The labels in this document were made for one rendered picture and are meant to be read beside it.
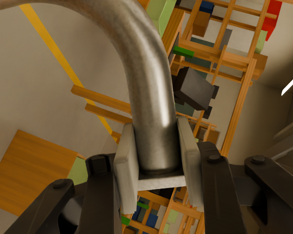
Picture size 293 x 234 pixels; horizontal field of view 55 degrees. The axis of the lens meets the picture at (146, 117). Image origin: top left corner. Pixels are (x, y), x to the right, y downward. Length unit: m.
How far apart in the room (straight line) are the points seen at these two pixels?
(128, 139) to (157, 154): 0.03
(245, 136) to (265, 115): 1.18
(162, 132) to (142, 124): 0.01
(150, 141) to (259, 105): 11.54
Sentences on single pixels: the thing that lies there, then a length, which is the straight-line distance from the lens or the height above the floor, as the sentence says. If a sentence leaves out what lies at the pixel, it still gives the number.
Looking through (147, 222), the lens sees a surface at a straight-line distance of 7.37.
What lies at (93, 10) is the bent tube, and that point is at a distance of 0.19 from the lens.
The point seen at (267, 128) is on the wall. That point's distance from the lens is 11.49.
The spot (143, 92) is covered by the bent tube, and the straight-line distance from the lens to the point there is 0.18.
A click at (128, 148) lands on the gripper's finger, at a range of 0.16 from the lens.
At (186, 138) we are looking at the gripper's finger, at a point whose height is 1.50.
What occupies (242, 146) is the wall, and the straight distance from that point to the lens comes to 11.05.
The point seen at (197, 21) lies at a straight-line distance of 5.54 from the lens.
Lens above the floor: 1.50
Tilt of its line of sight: 10 degrees down
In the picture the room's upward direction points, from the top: 109 degrees clockwise
